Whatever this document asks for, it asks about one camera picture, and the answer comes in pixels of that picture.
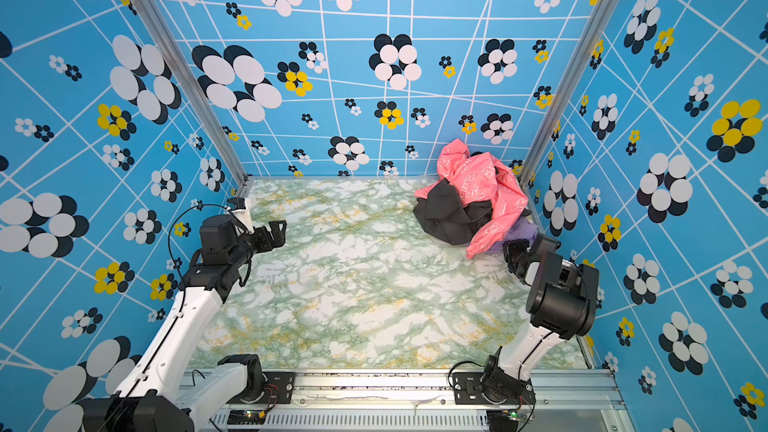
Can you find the right corner aluminium post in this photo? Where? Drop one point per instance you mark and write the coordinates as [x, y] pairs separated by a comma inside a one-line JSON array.
[[595, 26]]

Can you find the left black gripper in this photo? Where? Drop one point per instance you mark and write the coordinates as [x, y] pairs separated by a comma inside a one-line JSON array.
[[275, 235]]

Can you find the corner aluminium post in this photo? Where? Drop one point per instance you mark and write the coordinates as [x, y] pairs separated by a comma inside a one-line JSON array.
[[595, 26], [158, 28]]

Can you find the pink patterned cloth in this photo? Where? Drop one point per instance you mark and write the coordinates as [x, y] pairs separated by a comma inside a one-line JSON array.
[[477, 178]]

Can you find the purple cloth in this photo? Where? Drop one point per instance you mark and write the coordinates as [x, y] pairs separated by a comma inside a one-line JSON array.
[[522, 229]]

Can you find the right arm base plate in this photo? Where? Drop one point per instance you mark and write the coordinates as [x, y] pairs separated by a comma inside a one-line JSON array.
[[498, 389]]

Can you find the left corner aluminium post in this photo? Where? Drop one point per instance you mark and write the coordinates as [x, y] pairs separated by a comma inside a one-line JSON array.
[[158, 28]]

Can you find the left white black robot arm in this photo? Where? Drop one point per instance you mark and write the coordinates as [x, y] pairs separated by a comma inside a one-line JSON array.
[[150, 398]]

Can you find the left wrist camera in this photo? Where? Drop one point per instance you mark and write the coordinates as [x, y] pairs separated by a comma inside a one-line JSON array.
[[240, 208]]

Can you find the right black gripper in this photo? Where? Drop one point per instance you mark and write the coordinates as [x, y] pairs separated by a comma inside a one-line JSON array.
[[512, 247]]

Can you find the black cloth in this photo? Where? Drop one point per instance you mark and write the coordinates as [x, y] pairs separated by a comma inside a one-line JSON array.
[[443, 215]]

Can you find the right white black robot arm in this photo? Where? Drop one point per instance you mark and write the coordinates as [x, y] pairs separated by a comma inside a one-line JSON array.
[[561, 304]]

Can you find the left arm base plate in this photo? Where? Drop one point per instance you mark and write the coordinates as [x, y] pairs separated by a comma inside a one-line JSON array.
[[278, 387]]

